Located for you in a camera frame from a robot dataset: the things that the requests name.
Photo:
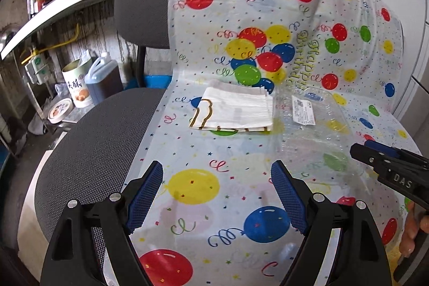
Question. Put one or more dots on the dark oil jug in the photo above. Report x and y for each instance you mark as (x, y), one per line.
(104, 81)

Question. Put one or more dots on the clear plastic clamshell container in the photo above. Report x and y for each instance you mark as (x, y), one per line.
(315, 138)

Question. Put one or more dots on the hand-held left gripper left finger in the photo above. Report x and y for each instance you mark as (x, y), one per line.
(147, 190)

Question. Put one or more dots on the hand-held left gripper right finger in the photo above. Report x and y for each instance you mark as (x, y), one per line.
(288, 199)

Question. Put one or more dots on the white round lid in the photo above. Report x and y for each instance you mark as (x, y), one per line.
(60, 109)

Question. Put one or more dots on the white tin can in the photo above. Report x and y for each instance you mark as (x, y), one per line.
(78, 88)

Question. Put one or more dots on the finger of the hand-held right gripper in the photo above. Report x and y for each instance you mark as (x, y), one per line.
(385, 149)
(368, 155)

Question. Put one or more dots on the balloon-printed plastic tablecloth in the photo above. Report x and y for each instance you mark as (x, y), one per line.
(234, 155)

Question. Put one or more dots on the person's right hand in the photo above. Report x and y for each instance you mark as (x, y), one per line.
(409, 237)

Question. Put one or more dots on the white kitchen counter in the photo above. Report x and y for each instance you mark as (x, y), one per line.
(50, 9)

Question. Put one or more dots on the white gas valve box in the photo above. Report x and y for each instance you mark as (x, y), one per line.
(37, 66)

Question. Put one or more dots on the blue plastic bin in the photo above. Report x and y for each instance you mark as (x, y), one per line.
(154, 80)

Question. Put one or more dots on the black mesh office chair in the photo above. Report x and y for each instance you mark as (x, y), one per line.
(97, 145)

